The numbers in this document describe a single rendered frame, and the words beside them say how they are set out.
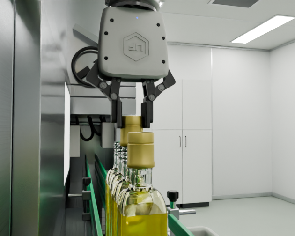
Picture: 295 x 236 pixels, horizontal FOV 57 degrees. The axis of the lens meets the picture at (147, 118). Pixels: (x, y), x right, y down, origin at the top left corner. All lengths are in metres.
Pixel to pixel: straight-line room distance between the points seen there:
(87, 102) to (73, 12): 0.49
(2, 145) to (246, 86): 5.49
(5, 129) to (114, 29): 0.19
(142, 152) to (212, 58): 5.14
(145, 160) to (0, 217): 0.16
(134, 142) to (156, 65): 0.12
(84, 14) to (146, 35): 1.22
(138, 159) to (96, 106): 1.18
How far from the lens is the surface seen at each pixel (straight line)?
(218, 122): 5.33
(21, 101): 0.35
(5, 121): 0.32
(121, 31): 0.40
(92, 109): 1.50
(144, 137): 0.33
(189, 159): 4.62
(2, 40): 0.32
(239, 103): 5.58
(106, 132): 1.60
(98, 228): 0.60
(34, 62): 0.35
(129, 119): 0.39
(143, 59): 0.39
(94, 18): 1.61
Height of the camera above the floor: 1.34
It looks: 2 degrees up
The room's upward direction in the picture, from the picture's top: straight up
